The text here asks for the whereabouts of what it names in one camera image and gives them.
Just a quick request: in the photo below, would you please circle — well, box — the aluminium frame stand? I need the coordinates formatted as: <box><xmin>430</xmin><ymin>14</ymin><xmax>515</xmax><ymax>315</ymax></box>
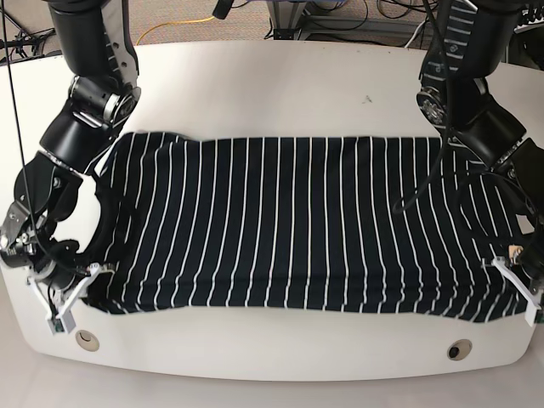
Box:
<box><xmin>265</xmin><ymin>1</ymin><xmax>426</xmax><ymax>45</ymax></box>

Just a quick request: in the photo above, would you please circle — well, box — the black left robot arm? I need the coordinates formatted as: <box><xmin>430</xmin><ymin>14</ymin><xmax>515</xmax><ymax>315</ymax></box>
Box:
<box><xmin>416</xmin><ymin>1</ymin><xmax>543</xmax><ymax>284</ymax></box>

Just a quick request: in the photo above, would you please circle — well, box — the navy white striped T-shirt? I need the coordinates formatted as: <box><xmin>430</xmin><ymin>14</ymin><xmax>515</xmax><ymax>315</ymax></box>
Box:
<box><xmin>85</xmin><ymin>133</ymin><xmax>527</xmax><ymax>323</ymax></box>

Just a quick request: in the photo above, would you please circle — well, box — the black tripod on floor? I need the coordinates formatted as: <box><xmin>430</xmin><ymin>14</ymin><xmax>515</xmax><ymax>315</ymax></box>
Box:
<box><xmin>1</xmin><ymin>27</ymin><xmax>56</xmax><ymax>65</ymax></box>

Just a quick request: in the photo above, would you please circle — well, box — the table cable grommet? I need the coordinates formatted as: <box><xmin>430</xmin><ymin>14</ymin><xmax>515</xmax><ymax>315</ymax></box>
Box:
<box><xmin>447</xmin><ymin>339</ymin><xmax>473</xmax><ymax>361</ymax></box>
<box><xmin>75</xmin><ymin>330</ymin><xmax>99</xmax><ymax>353</ymax></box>

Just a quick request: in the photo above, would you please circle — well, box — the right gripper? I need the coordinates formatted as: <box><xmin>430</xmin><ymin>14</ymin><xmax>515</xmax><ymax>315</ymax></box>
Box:
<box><xmin>1</xmin><ymin>201</ymin><xmax>90</xmax><ymax>292</ymax></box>

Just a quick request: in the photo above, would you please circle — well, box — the yellow cable on floor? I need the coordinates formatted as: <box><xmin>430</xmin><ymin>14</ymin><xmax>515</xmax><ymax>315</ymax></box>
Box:
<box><xmin>136</xmin><ymin>14</ymin><xmax>218</xmax><ymax>46</ymax></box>

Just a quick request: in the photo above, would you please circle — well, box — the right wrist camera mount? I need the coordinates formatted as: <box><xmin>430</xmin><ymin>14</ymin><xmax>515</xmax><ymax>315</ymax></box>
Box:
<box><xmin>26</xmin><ymin>262</ymin><xmax>116</xmax><ymax>335</ymax></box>

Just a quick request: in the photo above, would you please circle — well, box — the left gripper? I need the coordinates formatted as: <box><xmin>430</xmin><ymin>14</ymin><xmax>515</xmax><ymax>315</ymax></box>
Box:
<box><xmin>509</xmin><ymin>217</ymin><xmax>543</xmax><ymax>295</ymax></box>

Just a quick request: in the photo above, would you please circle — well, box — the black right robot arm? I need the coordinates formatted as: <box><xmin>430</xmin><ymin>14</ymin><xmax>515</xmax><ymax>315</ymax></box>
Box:
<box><xmin>1</xmin><ymin>1</ymin><xmax>141</xmax><ymax>291</ymax></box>

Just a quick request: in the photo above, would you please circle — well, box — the left table cable grommet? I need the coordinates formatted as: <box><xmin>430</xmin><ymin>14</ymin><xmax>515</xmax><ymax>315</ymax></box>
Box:
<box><xmin>75</xmin><ymin>330</ymin><xmax>99</xmax><ymax>353</ymax></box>

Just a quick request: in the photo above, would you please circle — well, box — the right table cable grommet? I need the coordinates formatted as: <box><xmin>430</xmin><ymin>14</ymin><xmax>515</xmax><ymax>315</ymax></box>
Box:
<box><xmin>447</xmin><ymin>339</ymin><xmax>473</xmax><ymax>361</ymax></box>

